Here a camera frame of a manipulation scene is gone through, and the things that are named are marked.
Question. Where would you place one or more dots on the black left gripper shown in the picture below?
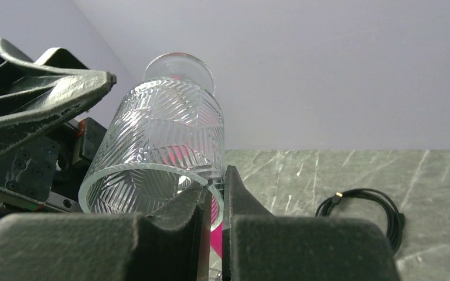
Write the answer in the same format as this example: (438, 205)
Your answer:
(34, 99)

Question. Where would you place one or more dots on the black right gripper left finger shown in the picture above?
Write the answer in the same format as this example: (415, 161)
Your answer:
(171, 243)

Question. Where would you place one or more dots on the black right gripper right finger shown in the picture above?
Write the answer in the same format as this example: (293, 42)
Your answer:
(258, 245)

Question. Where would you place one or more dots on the clear wine glass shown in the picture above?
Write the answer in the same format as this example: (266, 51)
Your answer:
(126, 174)

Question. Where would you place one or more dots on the pink wine glass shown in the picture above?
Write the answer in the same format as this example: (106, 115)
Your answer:
(216, 236)

